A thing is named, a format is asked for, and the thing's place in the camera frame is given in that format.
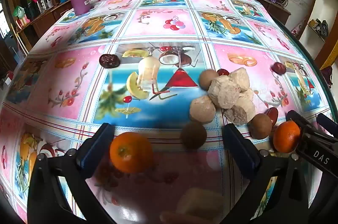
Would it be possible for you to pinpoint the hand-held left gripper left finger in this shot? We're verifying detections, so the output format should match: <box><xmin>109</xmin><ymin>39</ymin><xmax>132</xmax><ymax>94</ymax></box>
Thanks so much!
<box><xmin>28</xmin><ymin>123</ymin><xmax>115</xmax><ymax>224</ymax></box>

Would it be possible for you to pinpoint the dark dried jujube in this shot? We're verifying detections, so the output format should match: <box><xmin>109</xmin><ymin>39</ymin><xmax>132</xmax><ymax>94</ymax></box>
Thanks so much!
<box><xmin>99</xmin><ymin>54</ymin><xmax>120</xmax><ymax>69</ymax></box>

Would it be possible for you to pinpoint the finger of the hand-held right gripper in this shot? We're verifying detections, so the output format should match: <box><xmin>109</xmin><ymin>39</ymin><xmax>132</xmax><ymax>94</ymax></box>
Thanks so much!
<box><xmin>316</xmin><ymin>113</ymin><xmax>338</xmax><ymax>136</ymax></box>
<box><xmin>286</xmin><ymin>110</ymin><xmax>338</xmax><ymax>170</ymax></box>

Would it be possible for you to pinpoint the pink box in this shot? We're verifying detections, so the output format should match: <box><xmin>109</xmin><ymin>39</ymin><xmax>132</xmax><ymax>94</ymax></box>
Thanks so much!
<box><xmin>16</xmin><ymin>16</ymin><xmax>31</xmax><ymax>29</ymax></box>

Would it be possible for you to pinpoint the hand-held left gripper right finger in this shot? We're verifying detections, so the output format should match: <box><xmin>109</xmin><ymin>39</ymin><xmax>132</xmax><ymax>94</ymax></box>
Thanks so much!
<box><xmin>222</xmin><ymin>124</ymin><xmax>315</xmax><ymax>224</ymax></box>

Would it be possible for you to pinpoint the green bag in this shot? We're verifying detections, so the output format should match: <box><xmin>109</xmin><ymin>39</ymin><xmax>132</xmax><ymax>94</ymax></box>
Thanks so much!
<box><xmin>13</xmin><ymin>5</ymin><xmax>27</xmax><ymax>19</ymax></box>

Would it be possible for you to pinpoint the printed fruit tablecloth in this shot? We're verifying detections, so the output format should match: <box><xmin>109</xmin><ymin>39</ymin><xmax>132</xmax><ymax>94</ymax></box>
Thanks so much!
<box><xmin>0</xmin><ymin>0</ymin><xmax>333</xmax><ymax>224</ymax></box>

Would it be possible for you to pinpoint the round beige ball fruit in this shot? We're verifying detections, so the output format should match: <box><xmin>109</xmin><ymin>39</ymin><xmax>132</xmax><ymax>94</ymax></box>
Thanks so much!
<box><xmin>189</xmin><ymin>95</ymin><xmax>216</xmax><ymax>124</ymax></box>

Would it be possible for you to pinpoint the brown round longan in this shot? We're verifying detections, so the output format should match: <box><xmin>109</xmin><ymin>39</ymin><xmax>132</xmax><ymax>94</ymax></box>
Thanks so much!
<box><xmin>199</xmin><ymin>69</ymin><xmax>219</xmax><ymax>90</ymax></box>
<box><xmin>249</xmin><ymin>113</ymin><xmax>272</xmax><ymax>139</ymax></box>
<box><xmin>180</xmin><ymin>122</ymin><xmax>207</xmax><ymax>150</ymax></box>

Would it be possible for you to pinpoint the orange mandarin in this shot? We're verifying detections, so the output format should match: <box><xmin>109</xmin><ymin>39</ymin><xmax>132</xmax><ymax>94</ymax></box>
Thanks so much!
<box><xmin>109</xmin><ymin>132</ymin><xmax>154</xmax><ymax>174</ymax></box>
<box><xmin>273</xmin><ymin>120</ymin><xmax>301</xmax><ymax>154</ymax></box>

